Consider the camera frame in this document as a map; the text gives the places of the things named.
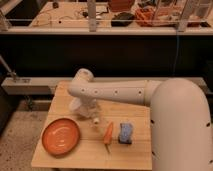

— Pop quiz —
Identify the black bag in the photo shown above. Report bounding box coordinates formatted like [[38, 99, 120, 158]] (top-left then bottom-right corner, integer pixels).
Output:
[[111, 12, 135, 27]]

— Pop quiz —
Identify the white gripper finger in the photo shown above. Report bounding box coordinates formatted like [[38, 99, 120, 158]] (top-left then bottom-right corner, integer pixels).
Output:
[[92, 117, 100, 125]]

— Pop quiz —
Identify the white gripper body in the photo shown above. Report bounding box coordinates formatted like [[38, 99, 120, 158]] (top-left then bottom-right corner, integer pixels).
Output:
[[69, 97, 99, 120]]

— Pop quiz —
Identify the grey metal clamp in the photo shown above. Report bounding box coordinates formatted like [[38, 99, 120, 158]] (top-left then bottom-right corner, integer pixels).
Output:
[[0, 54, 32, 84]]

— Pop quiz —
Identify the blue sponge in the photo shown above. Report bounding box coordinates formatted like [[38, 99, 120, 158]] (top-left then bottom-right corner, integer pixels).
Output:
[[118, 123, 133, 144]]

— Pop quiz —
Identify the orange crate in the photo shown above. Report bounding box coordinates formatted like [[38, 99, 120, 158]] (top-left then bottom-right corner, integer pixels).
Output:
[[135, 8, 174, 27]]

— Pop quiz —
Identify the orange ceramic bowl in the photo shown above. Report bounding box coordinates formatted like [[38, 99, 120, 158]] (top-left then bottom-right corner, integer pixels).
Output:
[[42, 118, 80, 156]]

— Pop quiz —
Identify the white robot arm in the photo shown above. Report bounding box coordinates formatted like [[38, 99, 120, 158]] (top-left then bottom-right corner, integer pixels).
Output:
[[68, 69, 213, 171]]

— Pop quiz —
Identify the orange carrot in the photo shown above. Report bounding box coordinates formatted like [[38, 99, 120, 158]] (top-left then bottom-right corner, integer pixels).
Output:
[[103, 122, 114, 147]]

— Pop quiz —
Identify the clear plastic bottle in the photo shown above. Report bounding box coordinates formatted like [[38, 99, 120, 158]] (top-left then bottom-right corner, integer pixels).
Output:
[[78, 100, 98, 119]]

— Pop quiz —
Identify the blue hanging cable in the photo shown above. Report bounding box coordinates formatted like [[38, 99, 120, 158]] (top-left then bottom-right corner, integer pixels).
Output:
[[171, 33, 181, 81]]

